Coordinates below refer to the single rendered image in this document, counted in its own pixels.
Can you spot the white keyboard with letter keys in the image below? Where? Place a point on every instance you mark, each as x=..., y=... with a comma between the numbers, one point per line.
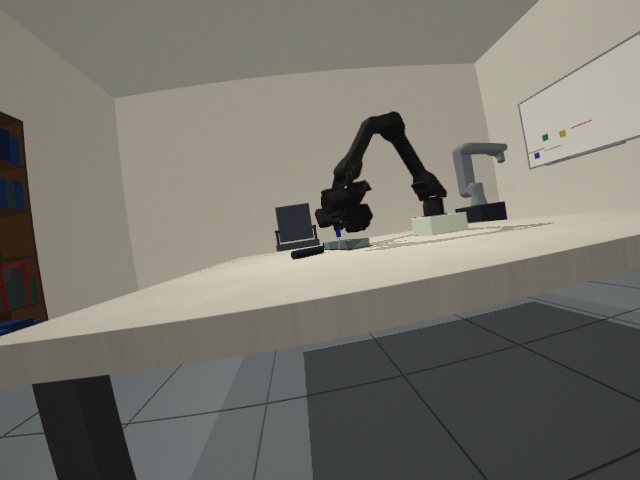
x=349, y=244

